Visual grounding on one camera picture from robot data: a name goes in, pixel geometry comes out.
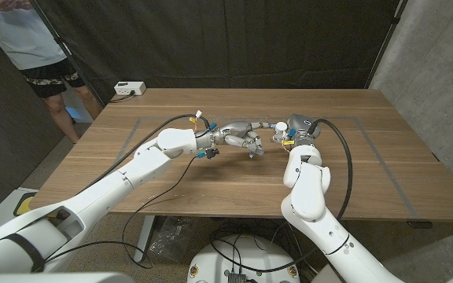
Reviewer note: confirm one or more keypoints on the white yellow floor device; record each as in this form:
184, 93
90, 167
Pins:
2, 210

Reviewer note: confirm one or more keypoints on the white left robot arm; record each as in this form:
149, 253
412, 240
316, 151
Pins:
104, 196

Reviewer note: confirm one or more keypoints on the black left wrist camera module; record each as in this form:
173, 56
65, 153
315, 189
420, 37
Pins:
211, 152

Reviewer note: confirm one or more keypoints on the white power strip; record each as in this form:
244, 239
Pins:
130, 88

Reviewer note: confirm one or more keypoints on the clear medicine bottle white cap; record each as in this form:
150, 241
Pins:
281, 127

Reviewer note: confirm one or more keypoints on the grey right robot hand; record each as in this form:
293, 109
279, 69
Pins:
303, 127

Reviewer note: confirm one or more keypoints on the black backdrop stand pole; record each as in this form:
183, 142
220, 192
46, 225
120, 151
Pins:
59, 40
396, 18

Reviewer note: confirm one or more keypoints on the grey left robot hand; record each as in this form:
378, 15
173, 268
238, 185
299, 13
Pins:
232, 133

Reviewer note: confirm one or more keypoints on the person in light shirt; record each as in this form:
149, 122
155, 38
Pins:
26, 39

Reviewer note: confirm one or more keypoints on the white table leg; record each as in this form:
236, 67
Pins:
144, 236

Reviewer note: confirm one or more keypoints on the clear plastic bag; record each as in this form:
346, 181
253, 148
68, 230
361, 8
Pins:
171, 239

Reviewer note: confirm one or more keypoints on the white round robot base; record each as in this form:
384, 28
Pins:
211, 263

